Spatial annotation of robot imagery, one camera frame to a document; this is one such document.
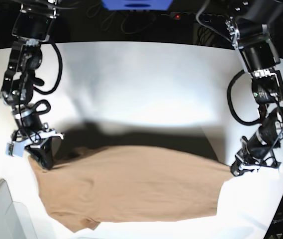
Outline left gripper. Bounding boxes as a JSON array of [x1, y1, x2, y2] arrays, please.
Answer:
[[230, 135, 281, 177]]

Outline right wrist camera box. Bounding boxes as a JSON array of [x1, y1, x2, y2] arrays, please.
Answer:
[[5, 141, 24, 157]]

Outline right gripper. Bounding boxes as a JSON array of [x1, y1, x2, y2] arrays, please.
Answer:
[[11, 123, 64, 170]]

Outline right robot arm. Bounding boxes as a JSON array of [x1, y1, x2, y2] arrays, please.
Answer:
[[0, 0, 64, 170]]

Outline brown t-shirt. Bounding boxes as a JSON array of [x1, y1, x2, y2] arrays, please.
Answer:
[[28, 145, 232, 232]]

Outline power strip with red light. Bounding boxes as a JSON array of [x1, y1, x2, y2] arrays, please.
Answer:
[[168, 11, 225, 20]]

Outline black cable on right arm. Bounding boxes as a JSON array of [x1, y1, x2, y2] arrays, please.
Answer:
[[33, 41, 64, 95]]

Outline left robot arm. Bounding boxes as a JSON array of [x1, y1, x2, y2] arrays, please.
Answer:
[[226, 0, 283, 176]]

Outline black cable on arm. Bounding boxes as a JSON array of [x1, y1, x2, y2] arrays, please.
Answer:
[[227, 69, 263, 126], [33, 41, 64, 95]]

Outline blue plastic bin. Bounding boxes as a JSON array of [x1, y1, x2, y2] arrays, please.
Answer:
[[101, 0, 173, 10]]

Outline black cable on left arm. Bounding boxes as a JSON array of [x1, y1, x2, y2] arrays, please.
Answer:
[[227, 69, 263, 126]]

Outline grey box at table corner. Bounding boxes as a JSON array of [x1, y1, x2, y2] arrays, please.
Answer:
[[0, 178, 37, 239]]

